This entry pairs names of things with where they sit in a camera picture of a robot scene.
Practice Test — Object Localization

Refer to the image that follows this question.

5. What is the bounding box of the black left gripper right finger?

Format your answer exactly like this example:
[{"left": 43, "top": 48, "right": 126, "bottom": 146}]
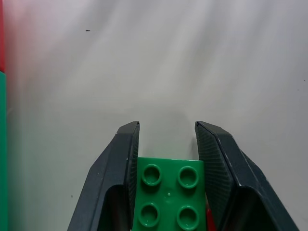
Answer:
[{"left": 194, "top": 121, "right": 300, "bottom": 231}]

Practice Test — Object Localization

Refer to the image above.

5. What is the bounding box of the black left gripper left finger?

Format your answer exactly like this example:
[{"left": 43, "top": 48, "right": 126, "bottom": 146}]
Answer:
[{"left": 66, "top": 121, "right": 141, "bottom": 231}]

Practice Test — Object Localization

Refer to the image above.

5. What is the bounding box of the green studded building block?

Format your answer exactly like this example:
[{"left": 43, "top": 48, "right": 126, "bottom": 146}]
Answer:
[{"left": 131, "top": 156, "right": 209, "bottom": 231}]

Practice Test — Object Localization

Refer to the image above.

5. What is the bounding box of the red building block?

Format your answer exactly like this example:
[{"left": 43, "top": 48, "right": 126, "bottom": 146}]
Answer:
[{"left": 205, "top": 208, "right": 217, "bottom": 231}]

